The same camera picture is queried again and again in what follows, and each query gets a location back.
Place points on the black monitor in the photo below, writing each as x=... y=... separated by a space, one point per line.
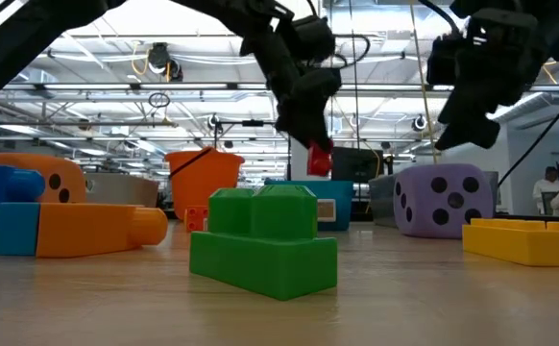
x=356 y=165

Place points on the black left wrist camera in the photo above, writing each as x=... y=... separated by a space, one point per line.
x=313 y=38

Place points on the red block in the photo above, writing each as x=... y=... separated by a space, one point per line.
x=319 y=161

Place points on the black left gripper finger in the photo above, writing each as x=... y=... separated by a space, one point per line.
x=296 y=120
x=325 y=127

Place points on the orange pumpkin bucket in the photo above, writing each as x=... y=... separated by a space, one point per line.
x=207 y=182

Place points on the white square column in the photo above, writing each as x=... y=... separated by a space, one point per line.
x=298 y=163

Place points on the clear light grey bin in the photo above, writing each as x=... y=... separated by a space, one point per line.
x=121 y=192

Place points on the smoky grey translucent bin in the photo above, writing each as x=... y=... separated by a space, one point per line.
x=380 y=202

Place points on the black aluminium table frame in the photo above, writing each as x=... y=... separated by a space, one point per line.
x=524 y=217

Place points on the orange foam die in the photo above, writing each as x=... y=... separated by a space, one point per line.
x=70 y=165

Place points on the purple foam die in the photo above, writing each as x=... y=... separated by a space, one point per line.
x=421 y=202

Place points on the orange lego brick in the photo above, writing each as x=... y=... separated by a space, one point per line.
x=195 y=219

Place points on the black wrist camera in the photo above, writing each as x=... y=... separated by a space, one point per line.
x=313 y=38
x=445 y=60

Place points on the teal plastic bin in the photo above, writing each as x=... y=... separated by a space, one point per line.
x=339 y=197

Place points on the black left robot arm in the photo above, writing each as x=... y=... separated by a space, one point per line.
x=30 y=43

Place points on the yellow flat lego brick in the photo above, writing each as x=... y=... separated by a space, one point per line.
x=524 y=247

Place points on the black background rig frame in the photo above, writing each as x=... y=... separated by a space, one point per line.
x=253 y=123

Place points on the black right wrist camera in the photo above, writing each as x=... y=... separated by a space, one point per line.
x=445 y=60

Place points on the green two-stud block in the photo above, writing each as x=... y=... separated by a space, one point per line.
x=260 y=259

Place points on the orange peg block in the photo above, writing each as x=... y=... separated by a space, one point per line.
x=87 y=230

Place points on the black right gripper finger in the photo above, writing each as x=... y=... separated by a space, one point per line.
x=469 y=111
x=476 y=135

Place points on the light blue rounded block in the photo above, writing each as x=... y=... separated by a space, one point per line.
x=17 y=230

